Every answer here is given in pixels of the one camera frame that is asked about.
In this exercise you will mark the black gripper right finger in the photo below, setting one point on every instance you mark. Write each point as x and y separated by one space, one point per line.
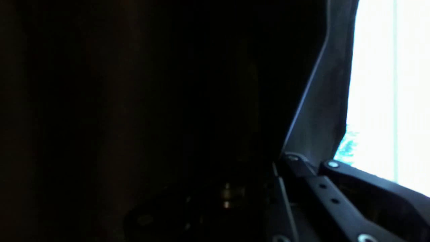
341 206

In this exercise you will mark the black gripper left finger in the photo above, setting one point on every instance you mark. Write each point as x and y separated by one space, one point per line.
283 216

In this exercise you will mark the white framed window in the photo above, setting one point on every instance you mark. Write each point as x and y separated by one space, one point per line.
381 90

